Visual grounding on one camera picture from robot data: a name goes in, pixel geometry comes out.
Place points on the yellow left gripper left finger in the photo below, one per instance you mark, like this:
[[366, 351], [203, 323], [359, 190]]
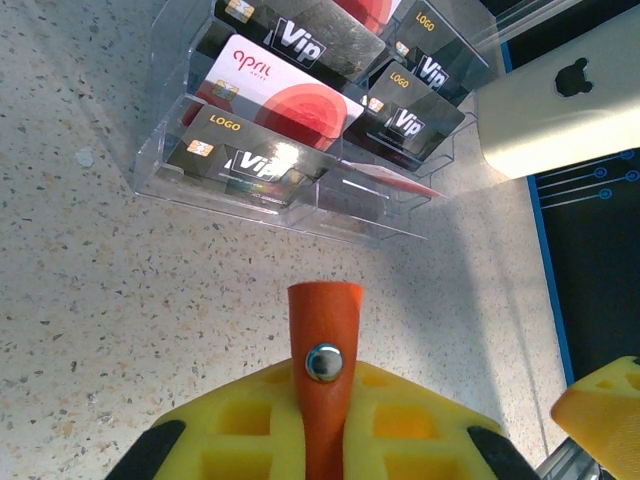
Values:
[[230, 430]]

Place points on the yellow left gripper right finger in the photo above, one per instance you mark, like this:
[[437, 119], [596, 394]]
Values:
[[410, 435]]

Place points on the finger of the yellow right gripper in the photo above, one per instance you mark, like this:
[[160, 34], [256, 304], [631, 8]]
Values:
[[605, 425]]

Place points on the black VIP card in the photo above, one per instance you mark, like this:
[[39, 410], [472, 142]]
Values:
[[440, 55], [260, 160], [310, 35], [415, 120]]

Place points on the white red April card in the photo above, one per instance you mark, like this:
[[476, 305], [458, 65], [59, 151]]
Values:
[[280, 95], [370, 12]]

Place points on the white knife block orange top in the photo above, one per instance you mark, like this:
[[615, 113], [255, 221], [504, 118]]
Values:
[[540, 115]]

